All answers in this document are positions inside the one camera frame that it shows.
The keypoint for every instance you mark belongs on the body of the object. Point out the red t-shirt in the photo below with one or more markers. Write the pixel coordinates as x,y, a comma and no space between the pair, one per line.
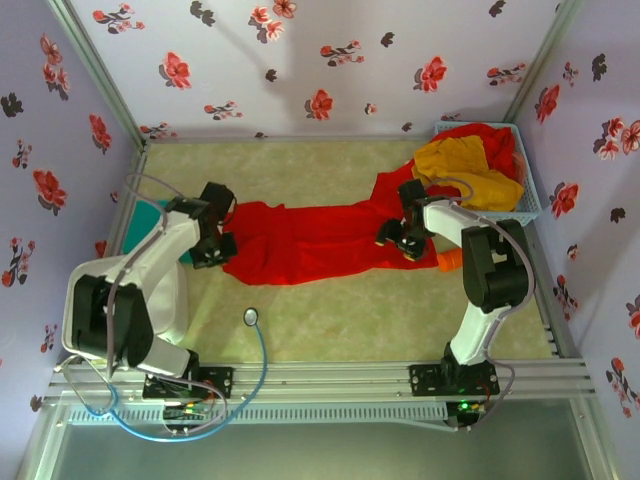
500,142
310,245

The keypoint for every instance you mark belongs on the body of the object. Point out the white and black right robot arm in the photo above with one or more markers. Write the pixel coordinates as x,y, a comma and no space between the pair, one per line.
445,220

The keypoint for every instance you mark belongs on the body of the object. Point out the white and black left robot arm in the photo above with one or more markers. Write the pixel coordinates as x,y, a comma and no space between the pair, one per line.
150,255

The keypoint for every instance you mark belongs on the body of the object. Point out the orange plastic bottle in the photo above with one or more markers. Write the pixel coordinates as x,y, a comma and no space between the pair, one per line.
450,261

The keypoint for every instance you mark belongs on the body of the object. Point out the white zip pouch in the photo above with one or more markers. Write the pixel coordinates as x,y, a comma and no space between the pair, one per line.
170,300

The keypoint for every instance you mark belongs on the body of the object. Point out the folded teal t-shirt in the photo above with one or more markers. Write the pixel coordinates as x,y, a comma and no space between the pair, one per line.
145,225

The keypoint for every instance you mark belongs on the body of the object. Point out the yellow t-shirt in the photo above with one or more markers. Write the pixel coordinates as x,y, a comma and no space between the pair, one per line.
460,165

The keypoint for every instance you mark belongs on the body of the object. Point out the blue tube stethoscope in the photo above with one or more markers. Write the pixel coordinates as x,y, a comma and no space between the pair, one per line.
251,316

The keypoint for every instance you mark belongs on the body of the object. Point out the light blue plastic basket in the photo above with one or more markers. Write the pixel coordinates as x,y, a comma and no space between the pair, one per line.
530,200

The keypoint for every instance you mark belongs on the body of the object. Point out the green circuit board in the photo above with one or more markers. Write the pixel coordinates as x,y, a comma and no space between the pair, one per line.
185,411

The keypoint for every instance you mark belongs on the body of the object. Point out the black controller box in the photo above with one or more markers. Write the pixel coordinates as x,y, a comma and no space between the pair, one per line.
465,407

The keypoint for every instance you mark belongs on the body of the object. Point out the aluminium table back rail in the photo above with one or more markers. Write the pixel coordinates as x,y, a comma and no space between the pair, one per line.
300,138

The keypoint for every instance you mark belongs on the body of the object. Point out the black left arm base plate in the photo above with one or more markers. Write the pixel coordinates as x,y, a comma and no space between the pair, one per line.
220,382

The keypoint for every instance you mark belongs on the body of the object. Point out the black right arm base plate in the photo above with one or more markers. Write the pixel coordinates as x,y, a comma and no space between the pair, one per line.
425,380

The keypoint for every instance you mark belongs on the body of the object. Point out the aluminium mounting rail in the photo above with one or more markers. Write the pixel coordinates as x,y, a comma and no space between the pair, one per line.
325,382

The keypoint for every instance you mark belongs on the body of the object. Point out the aluminium frame post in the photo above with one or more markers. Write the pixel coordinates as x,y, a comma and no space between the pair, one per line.
542,65
97,65

